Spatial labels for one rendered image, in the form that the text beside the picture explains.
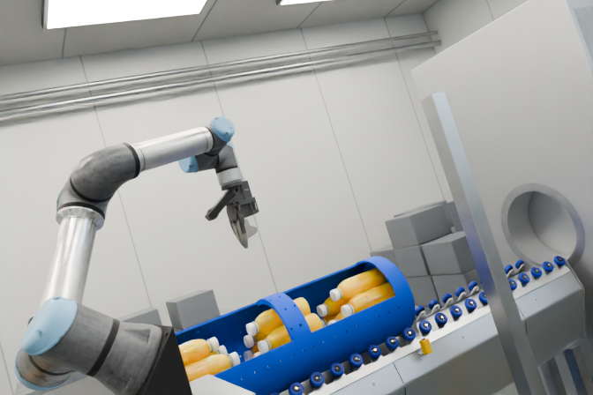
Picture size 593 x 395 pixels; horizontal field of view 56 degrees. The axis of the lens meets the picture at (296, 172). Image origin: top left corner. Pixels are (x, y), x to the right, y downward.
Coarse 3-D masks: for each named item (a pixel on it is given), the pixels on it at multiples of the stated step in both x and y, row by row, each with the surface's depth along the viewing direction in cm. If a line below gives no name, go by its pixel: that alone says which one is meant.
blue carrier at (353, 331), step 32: (320, 288) 198; (224, 320) 177; (288, 320) 166; (352, 320) 173; (384, 320) 179; (288, 352) 162; (320, 352) 167; (352, 352) 176; (256, 384) 157; (288, 384) 165
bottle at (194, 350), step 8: (184, 344) 161; (192, 344) 161; (200, 344) 161; (208, 344) 164; (184, 352) 158; (192, 352) 159; (200, 352) 160; (208, 352) 162; (184, 360) 158; (192, 360) 159
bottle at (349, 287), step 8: (368, 272) 193; (376, 272) 194; (344, 280) 190; (352, 280) 189; (360, 280) 190; (368, 280) 191; (376, 280) 192; (384, 280) 194; (336, 288) 188; (344, 288) 187; (352, 288) 187; (360, 288) 188; (368, 288) 190; (344, 296) 187; (352, 296) 188
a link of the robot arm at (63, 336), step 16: (48, 304) 107; (64, 304) 107; (80, 304) 110; (32, 320) 111; (48, 320) 103; (64, 320) 104; (80, 320) 106; (96, 320) 108; (112, 320) 111; (32, 336) 103; (48, 336) 102; (64, 336) 103; (80, 336) 105; (96, 336) 106; (32, 352) 104; (48, 352) 103; (64, 352) 104; (80, 352) 104; (96, 352) 105; (48, 368) 108; (64, 368) 108; (80, 368) 106
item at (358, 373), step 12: (552, 276) 221; (516, 288) 213; (528, 288) 214; (468, 312) 200; (480, 312) 201; (444, 324) 194; (456, 324) 195; (432, 336) 189; (396, 348) 183; (408, 348) 184; (372, 360) 178; (384, 360) 179; (396, 360) 180; (360, 372) 174; (372, 372) 175; (324, 384) 169; (336, 384) 169; (348, 384) 170
